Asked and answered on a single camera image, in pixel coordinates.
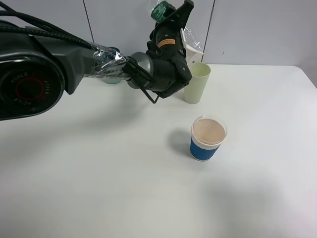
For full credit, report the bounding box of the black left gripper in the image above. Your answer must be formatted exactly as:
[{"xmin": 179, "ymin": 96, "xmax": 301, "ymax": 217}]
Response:
[{"xmin": 146, "ymin": 0, "xmax": 194, "ymax": 62}]

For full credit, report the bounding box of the clear bottle green label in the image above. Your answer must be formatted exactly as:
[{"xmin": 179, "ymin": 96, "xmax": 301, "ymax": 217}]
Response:
[{"xmin": 148, "ymin": 0, "xmax": 203, "ymax": 52}]

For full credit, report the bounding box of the pale green plastic cup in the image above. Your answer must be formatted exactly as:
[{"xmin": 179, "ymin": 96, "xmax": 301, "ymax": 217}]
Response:
[{"xmin": 184, "ymin": 62, "xmax": 211, "ymax": 104}]

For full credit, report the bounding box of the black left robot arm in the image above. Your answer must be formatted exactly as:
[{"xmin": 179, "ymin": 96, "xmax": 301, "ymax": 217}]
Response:
[{"xmin": 0, "ymin": 0, "xmax": 194, "ymax": 120}]

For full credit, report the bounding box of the teal plastic cup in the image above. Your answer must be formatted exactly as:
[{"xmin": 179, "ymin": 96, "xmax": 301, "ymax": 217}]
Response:
[{"xmin": 98, "ymin": 46, "xmax": 127, "ymax": 84}]

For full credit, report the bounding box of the blue sleeved glass cup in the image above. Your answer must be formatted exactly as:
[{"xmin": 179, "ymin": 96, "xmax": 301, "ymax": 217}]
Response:
[{"xmin": 190, "ymin": 115, "xmax": 227, "ymax": 162}]

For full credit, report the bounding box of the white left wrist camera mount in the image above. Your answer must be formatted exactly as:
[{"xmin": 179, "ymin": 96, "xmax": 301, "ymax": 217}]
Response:
[{"xmin": 180, "ymin": 27, "xmax": 204, "ymax": 67}]

